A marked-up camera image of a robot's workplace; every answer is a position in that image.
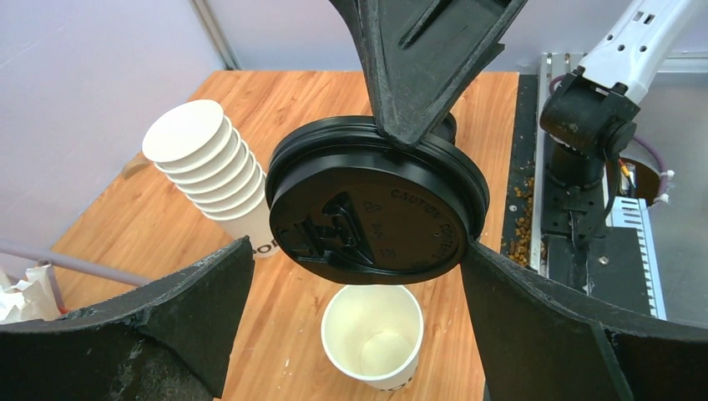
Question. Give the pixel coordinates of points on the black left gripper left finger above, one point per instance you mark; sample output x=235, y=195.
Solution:
x=168, y=340

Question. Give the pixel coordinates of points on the white tripod stand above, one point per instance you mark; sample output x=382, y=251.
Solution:
x=36, y=254

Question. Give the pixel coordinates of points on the stack of white paper cups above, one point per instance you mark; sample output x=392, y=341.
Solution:
x=199, y=150

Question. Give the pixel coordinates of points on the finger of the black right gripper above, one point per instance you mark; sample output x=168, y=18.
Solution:
x=418, y=56

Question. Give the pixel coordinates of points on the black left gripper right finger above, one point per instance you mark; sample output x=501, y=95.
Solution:
x=540, y=340

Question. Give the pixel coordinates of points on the black plastic cup lid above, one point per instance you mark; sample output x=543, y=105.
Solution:
x=350, y=207

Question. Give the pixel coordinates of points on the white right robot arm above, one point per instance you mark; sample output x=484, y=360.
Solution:
x=633, y=50

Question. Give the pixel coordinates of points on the white wrapped straws bundle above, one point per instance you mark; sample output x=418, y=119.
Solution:
x=29, y=299

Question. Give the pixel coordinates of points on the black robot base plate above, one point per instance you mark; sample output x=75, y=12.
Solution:
x=574, y=213

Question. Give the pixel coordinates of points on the white paper cup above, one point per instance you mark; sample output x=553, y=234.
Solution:
x=374, y=333

